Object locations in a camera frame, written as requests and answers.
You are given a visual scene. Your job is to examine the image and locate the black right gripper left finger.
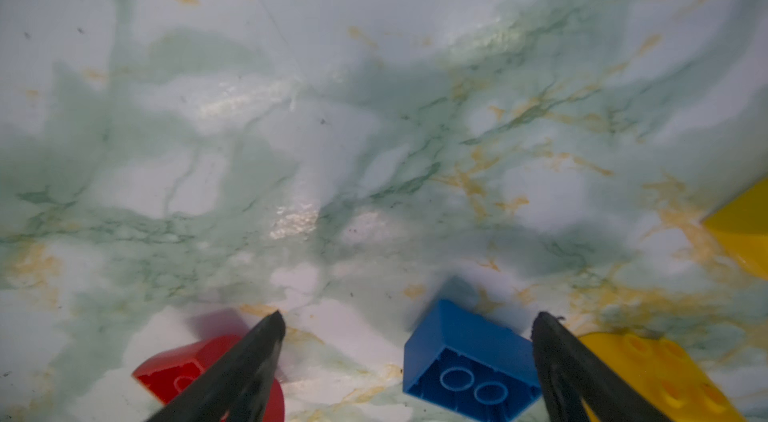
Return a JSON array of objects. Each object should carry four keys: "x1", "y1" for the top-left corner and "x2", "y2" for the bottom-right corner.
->
[{"x1": 145, "y1": 310, "x2": 287, "y2": 422}]

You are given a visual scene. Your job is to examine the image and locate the yellow rounded plate brick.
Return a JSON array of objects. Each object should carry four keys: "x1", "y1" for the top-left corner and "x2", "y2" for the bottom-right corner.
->
[{"x1": 579, "y1": 333, "x2": 744, "y2": 422}]

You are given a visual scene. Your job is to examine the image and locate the long red brick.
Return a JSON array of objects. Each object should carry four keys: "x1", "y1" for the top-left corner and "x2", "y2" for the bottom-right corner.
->
[{"x1": 131, "y1": 334, "x2": 286, "y2": 422}]

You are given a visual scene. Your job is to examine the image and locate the blue brick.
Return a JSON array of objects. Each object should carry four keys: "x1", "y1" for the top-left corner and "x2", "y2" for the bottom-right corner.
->
[{"x1": 402, "y1": 299, "x2": 541, "y2": 421}]

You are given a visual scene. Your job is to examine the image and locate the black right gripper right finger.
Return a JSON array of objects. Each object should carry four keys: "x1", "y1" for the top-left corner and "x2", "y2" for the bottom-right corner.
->
[{"x1": 532, "y1": 311, "x2": 668, "y2": 422}]

